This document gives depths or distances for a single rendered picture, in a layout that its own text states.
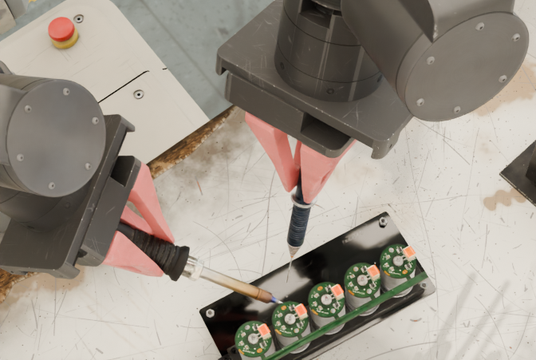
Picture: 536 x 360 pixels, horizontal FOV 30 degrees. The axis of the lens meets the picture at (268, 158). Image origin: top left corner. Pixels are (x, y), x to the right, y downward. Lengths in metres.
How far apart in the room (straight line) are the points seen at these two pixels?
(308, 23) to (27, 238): 0.23
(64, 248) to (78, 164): 0.10
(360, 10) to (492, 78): 0.06
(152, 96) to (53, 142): 0.93
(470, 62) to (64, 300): 0.46
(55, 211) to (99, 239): 0.03
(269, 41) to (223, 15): 1.25
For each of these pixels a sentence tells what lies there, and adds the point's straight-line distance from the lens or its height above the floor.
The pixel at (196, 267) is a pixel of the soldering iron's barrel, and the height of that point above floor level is 0.84.
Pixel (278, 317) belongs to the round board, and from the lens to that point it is 0.68.
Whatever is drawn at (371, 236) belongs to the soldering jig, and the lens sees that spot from 0.75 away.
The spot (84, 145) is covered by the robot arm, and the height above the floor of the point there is 1.04.
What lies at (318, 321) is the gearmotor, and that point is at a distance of 0.70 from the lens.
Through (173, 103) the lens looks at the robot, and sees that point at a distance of 1.40.
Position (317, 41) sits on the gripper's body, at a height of 1.06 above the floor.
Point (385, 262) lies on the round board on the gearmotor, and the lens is 0.69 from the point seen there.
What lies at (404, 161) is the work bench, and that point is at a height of 0.75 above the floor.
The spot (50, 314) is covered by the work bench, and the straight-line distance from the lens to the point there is 0.78.
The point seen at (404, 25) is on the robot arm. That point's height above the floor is 1.13.
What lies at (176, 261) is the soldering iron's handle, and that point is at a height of 0.85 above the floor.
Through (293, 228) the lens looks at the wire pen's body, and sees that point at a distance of 0.61.
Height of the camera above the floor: 1.46
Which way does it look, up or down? 64 degrees down
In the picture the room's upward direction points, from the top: 11 degrees counter-clockwise
